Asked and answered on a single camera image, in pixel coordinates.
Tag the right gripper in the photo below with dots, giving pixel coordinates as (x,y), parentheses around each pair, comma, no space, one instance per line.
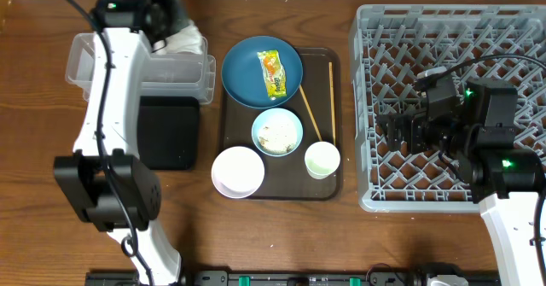
(415,125)

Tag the black plastic tray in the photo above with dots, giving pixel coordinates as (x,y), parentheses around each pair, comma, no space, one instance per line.
(168,132)

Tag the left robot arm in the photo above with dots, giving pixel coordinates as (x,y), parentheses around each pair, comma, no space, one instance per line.
(104,179)

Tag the rice food scraps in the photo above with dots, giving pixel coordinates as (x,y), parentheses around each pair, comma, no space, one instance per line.
(278,136)

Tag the left wooden chopstick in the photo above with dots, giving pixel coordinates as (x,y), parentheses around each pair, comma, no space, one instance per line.
(310,113)

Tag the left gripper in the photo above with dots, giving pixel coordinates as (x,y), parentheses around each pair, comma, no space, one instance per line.
(177,17)

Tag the pink white bowl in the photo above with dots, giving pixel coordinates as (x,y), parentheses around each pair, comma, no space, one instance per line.
(237,172)

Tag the wooden chopstick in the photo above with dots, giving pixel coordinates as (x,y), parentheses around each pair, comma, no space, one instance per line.
(310,113)
(332,101)

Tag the light blue bowl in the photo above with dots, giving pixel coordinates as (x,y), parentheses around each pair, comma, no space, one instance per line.
(267,114)

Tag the yellow snack wrapper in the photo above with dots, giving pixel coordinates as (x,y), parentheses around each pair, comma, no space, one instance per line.
(274,74)

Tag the grey dishwasher rack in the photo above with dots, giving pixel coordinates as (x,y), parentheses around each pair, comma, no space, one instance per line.
(391,44)

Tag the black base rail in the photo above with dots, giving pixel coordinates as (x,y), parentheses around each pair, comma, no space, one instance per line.
(376,275)

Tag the brown serving tray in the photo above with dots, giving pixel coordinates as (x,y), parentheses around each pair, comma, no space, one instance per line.
(286,178)

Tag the white paper cup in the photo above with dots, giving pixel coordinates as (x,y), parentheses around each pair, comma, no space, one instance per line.
(321,160)

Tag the clear plastic bin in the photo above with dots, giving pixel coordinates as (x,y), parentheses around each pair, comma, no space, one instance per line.
(182,74)

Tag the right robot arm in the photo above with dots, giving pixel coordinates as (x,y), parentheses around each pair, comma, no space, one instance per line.
(474,131)

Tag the dark blue plate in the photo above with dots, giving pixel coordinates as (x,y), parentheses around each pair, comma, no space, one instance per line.
(242,74)

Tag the right wooden chopstick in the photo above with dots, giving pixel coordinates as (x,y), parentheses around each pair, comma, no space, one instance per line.
(332,101)

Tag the white napkin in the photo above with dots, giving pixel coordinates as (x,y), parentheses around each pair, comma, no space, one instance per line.
(187,40)

